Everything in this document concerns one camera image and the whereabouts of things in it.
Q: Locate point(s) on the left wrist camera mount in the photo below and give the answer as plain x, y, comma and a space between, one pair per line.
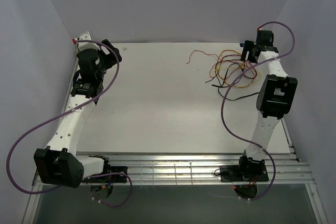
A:
83, 41

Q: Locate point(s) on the aluminium rail frame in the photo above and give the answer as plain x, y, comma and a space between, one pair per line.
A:
161, 120

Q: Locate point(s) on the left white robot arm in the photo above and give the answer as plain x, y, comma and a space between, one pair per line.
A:
57, 163

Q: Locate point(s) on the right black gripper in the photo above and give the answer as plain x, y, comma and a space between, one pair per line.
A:
248, 46

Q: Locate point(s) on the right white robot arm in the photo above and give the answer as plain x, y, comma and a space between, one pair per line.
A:
273, 102

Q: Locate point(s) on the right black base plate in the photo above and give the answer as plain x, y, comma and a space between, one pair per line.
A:
233, 173

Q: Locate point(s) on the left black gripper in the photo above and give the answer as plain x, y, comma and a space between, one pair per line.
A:
105, 42

